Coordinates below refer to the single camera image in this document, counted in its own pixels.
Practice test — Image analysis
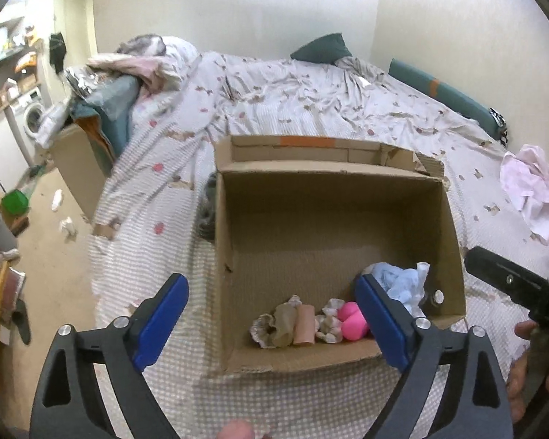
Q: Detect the light blue fluffy scrunchie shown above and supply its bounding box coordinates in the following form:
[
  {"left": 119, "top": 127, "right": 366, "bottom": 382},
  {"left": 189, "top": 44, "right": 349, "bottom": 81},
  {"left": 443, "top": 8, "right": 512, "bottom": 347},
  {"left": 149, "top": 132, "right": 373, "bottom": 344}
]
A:
[{"left": 362, "top": 262, "right": 425, "bottom": 317}]

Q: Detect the pink rubber duck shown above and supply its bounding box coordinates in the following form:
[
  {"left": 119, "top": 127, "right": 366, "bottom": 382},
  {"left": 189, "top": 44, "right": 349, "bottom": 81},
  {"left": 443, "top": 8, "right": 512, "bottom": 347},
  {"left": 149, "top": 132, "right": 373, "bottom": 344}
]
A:
[{"left": 337, "top": 301, "right": 370, "bottom": 342}]

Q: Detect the beige patterned scrunchie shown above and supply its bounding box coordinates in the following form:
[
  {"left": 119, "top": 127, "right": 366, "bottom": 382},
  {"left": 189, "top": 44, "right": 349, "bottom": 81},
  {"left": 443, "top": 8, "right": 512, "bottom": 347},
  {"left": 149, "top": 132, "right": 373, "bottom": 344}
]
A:
[{"left": 249, "top": 294, "right": 345, "bottom": 349}]

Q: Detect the white scrunchie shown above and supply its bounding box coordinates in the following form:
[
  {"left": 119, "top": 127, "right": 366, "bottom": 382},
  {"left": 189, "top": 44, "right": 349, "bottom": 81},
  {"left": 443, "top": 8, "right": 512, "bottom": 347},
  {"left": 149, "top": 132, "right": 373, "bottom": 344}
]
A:
[{"left": 414, "top": 262, "right": 430, "bottom": 307}]

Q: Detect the person's right hand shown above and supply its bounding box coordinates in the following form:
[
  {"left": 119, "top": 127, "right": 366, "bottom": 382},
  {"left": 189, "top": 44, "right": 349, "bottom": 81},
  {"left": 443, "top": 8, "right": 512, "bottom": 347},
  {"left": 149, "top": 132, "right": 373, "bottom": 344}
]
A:
[{"left": 507, "top": 320, "right": 549, "bottom": 423}]

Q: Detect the person's left hand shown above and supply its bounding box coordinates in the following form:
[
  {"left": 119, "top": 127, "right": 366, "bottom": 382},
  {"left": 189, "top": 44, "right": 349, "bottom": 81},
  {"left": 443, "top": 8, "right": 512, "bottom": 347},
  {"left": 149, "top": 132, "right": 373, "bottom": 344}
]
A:
[{"left": 216, "top": 419, "right": 272, "bottom": 439}]

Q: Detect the green plastic dustpan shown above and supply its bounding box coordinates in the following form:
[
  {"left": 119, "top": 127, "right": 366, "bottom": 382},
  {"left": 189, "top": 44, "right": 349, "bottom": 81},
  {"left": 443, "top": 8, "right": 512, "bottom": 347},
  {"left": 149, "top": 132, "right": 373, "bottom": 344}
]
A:
[{"left": 1, "top": 189, "right": 29, "bottom": 217}]

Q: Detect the checkered bed cover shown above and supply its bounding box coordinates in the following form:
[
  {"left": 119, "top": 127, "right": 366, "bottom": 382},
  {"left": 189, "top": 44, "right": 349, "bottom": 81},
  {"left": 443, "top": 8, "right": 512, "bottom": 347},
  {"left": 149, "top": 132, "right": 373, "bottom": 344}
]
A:
[{"left": 90, "top": 52, "right": 549, "bottom": 438}]

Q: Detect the dark striped cloth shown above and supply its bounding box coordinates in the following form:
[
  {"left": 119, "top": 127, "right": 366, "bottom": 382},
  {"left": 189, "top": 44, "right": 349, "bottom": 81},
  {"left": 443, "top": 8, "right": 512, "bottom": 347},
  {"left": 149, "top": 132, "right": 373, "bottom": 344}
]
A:
[{"left": 196, "top": 172, "right": 217, "bottom": 242}]

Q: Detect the pink white crumpled cloth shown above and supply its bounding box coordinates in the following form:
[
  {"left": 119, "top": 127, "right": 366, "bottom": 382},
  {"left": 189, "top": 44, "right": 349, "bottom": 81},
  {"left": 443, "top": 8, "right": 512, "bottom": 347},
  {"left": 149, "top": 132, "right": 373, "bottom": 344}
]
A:
[{"left": 500, "top": 144, "right": 549, "bottom": 246}]

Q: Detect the brown cardboard bedside box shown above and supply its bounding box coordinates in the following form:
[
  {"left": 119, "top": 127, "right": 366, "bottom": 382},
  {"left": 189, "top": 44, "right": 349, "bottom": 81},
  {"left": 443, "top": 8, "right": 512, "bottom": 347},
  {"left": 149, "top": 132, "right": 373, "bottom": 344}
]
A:
[{"left": 49, "top": 125, "right": 106, "bottom": 220}]

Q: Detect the open cardboard box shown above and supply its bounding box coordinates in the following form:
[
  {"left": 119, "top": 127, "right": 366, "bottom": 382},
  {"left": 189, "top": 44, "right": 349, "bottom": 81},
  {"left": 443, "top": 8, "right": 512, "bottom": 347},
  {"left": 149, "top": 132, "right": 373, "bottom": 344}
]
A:
[{"left": 215, "top": 136, "right": 466, "bottom": 373}]

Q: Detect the teal bolster cushion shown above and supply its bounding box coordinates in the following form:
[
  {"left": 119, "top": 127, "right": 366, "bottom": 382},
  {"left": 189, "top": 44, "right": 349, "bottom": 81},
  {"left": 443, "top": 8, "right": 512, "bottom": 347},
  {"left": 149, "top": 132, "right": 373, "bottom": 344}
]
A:
[{"left": 389, "top": 59, "right": 508, "bottom": 147}]

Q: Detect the white washing machine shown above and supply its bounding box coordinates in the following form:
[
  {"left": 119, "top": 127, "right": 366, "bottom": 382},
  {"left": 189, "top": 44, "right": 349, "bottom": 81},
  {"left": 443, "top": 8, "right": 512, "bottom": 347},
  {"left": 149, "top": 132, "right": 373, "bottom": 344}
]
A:
[{"left": 10, "top": 85, "right": 46, "bottom": 165}]

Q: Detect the pile of blankets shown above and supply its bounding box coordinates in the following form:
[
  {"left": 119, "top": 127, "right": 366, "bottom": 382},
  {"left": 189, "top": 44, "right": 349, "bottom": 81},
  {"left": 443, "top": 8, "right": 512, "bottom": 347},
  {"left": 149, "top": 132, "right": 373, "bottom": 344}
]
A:
[{"left": 40, "top": 34, "right": 200, "bottom": 157}]

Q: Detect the dark green pillow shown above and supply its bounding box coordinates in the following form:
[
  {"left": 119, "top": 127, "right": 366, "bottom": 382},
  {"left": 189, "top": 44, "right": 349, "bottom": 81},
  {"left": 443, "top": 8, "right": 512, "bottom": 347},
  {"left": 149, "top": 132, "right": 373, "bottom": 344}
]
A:
[{"left": 290, "top": 33, "right": 352, "bottom": 64}]

